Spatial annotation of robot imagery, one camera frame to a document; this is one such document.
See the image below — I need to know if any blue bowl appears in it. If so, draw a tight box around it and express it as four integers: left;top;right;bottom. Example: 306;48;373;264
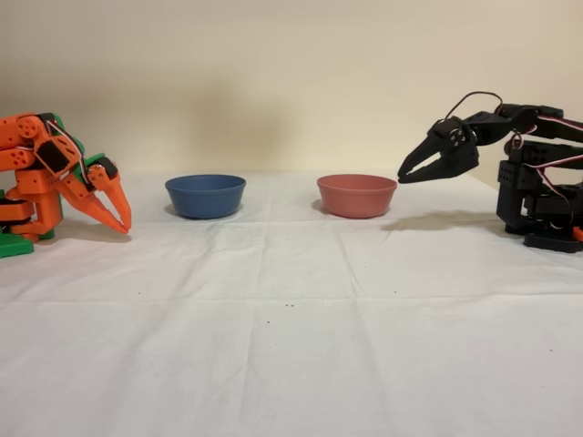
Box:
164;174;248;220

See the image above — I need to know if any red bowl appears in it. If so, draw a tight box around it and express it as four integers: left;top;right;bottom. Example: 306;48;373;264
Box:
316;173;398;219

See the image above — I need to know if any white tablecloth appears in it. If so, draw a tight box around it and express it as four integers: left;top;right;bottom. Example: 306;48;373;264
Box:
0;170;583;437

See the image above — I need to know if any black gripper servo cable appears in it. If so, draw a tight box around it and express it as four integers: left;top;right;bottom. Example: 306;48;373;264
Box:
444;90;505;123

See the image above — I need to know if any orange arm servo cable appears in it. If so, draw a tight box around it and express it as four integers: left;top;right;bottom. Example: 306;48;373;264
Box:
43;116;92;188

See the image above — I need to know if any red white arm cable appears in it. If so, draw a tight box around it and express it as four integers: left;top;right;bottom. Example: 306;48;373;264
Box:
535;114;583;134

